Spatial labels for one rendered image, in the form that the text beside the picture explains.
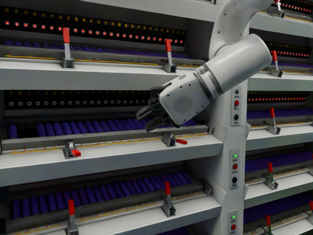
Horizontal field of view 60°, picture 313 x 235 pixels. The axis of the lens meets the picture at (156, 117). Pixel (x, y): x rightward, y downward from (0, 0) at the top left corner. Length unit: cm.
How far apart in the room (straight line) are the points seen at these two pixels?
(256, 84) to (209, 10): 29
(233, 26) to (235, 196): 52
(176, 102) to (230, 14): 24
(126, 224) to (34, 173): 27
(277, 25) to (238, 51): 42
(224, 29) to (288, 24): 40
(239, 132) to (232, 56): 32
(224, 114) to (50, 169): 50
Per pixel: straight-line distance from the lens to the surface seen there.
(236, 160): 90
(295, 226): 130
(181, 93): 62
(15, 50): 68
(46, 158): 65
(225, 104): 84
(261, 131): 102
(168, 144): 74
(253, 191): 103
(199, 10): 81
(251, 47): 64
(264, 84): 97
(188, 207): 85
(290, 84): 108
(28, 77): 62
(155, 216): 80
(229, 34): 73
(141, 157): 71
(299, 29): 113
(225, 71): 63
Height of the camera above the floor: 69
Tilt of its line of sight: 5 degrees down
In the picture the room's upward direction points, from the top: straight up
